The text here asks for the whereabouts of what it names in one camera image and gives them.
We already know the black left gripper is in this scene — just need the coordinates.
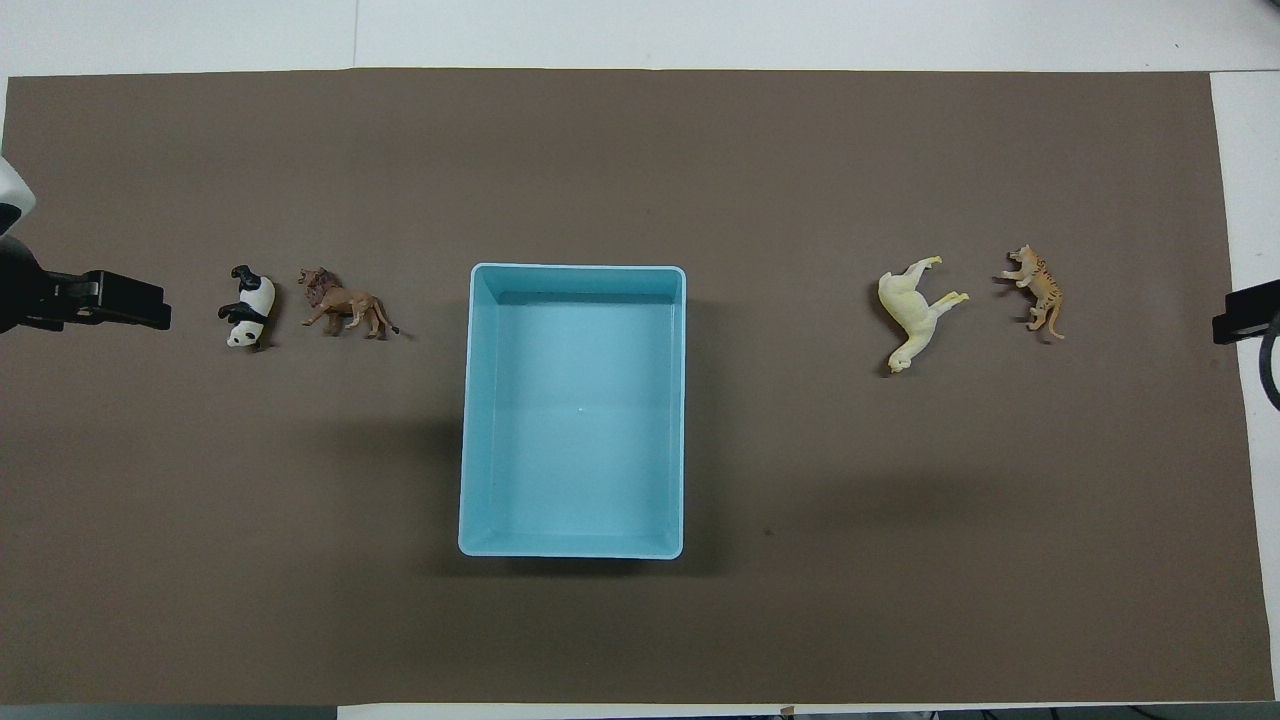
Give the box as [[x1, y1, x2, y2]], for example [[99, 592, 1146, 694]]
[[0, 235, 173, 337]]

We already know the black and white panda toy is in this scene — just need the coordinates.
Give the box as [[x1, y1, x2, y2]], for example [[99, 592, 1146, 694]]
[[217, 264, 278, 352]]

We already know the orange striped tiger toy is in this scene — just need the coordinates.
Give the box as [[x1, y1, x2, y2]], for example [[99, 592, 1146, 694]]
[[992, 243, 1067, 344]]

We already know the brown lion toy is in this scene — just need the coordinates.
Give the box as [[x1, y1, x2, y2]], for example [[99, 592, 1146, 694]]
[[296, 266, 402, 342]]

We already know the cream horse toy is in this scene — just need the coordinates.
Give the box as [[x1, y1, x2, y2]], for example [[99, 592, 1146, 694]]
[[876, 255, 972, 377]]

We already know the light blue storage box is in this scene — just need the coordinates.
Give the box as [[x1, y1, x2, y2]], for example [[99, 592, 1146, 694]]
[[458, 262, 688, 561]]

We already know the brown table mat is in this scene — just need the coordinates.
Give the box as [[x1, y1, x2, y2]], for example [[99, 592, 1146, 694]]
[[0, 67, 1274, 707]]

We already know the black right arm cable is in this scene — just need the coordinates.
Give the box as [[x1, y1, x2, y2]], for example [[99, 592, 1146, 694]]
[[1257, 310, 1280, 413]]

